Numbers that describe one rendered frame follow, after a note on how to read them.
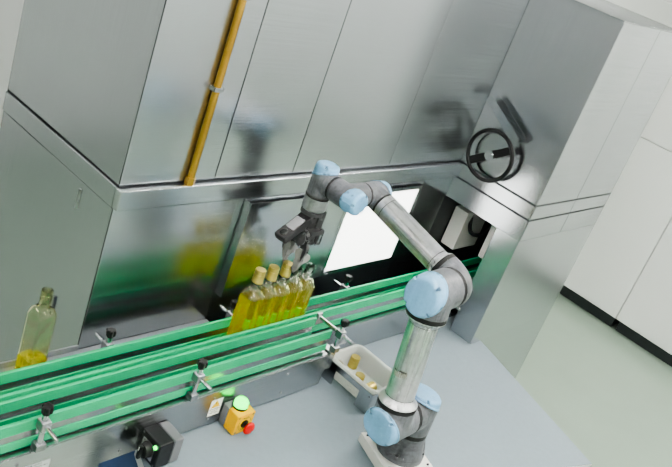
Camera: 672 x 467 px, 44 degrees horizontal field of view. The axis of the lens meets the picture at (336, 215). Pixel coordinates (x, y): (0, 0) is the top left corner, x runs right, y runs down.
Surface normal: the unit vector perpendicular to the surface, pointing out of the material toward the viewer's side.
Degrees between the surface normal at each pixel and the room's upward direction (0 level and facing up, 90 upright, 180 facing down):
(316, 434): 0
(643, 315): 90
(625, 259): 90
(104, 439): 90
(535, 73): 90
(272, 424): 0
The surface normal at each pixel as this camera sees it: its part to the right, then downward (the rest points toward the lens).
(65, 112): -0.65, 0.09
